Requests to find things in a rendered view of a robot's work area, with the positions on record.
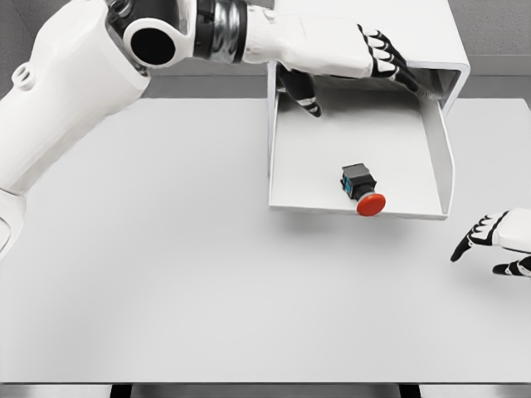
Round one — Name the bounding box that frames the striped robot left hand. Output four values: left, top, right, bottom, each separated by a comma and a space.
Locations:
275, 15, 427, 119

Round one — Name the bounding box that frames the striped robot right hand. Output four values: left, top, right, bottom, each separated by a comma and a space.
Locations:
450, 207, 531, 278

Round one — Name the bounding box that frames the white tabletop storage cabinet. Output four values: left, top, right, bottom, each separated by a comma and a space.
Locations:
267, 0, 470, 115

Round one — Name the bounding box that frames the red button load switch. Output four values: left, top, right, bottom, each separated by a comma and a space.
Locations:
340, 163, 387, 218

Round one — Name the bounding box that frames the white cabinet drawer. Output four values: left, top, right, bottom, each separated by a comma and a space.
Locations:
268, 80, 455, 221

